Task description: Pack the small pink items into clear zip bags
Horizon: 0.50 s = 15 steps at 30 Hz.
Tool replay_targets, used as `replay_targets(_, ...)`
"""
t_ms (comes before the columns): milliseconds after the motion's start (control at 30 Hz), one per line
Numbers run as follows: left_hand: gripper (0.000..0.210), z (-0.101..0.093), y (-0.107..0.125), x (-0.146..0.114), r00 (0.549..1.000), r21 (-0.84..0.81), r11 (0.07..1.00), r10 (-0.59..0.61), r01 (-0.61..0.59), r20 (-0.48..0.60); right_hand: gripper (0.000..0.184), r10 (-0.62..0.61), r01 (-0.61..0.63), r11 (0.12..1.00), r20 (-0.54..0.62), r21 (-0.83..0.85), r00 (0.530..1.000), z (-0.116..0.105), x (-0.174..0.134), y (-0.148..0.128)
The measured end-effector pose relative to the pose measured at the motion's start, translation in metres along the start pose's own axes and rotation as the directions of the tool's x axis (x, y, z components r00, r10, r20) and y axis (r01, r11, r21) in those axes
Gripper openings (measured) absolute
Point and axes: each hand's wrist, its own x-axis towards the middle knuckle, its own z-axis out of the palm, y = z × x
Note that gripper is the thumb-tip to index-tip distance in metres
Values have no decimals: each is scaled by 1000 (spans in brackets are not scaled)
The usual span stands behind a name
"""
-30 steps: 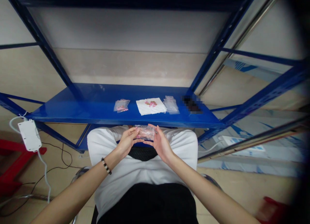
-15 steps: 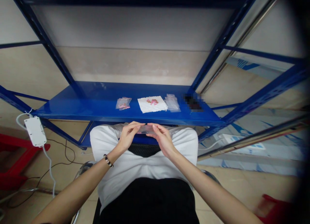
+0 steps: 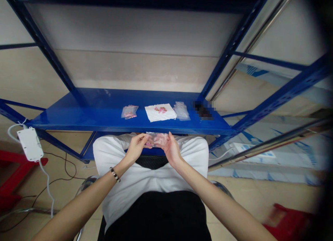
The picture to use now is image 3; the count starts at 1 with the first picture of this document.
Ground person's right hand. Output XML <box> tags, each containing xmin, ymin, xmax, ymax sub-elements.
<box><xmin>163</xmin><ymin>131</ymin><xmax>186</xmax><ymax>166</ymax></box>

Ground person's left hand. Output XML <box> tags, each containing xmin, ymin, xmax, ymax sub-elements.
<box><xmin>124</xmin><ymin>133</ymin><xmax>154</xmax><ymax>165</ymax></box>

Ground clear plastic zip bag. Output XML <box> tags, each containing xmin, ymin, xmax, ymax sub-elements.
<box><xmin>145</xmin><ymin>131</ymin><xmax>169</xmax><ymax>149</ymax></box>

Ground white cloth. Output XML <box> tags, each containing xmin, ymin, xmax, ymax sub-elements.
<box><xmin>144</xmin><ymin>103</ymin><xmax>178</xmax><ymax>123</ymax></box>

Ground stack of empty clear bags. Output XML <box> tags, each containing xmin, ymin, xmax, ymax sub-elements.
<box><xmin>173</xmin><ymin>101</ymin><xmax>191</xmax><ymax>121</ymax></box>

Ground pile of filled bead bags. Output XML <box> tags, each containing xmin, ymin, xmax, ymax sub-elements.
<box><xmin>121</xmin><ymin>105</ymin><xmax>139</xmax><ymax>120</ymax></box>

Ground black object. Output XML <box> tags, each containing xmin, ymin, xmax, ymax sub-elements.
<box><xmin>194</xmin><ymin>100</ymin><xmax>216</xmax><ymax>121</ymax></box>

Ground blue metal shelf rack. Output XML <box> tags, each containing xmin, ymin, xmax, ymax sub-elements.
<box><xmin>0</xmin><ymin>0</ymin><xmax>333</xmax><ymax>164</ymax></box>

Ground person's body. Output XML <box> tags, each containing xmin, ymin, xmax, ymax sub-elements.
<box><xmin>103</xmin><ymin>190</ymin><xmax>212</xmax><ymax>241</ymax></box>

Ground long metal rails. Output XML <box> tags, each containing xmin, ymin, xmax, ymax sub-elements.
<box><xmin>208</xmin><ymin>118</ymin><xmax>333</xmax><ymax>172</ymax></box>

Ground blue and white sheets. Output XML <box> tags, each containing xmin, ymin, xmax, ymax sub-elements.
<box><xmin>208</xmin><ymin>63</ymin><xmax>327</xmax><ymax>186</ymax></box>

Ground white power strip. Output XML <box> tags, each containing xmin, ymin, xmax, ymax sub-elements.
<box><xmin>16</xmin><ymin>127</ymin><xmax>44</xmax><ymax>162</ymax></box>

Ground red plastic stool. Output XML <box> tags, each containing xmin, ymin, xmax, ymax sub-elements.
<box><xmin>0</xmin><ymin>150</ymin><xmax>49</xmax><ymax>211</ymax></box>
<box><xmin>262</xmin><ymin>203</ymin><xmax>317</xmax><ymax>241</ymax></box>

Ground steel pipe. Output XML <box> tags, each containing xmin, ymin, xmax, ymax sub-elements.
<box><xmin>209</xmin><ymin>0</ymin><xmax>298</xmax><ymax>101</ymax></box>

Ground black cable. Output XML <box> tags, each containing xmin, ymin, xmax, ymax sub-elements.
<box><xmin>0</xmin><ymin>152</ymin><xmax>90</xmax><ymax>232</ymax></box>

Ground white power cable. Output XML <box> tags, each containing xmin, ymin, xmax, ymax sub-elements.
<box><xmin>7</xmin><ymin>123</ymin><xmax>56</xmax><ymax>218</ymax></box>

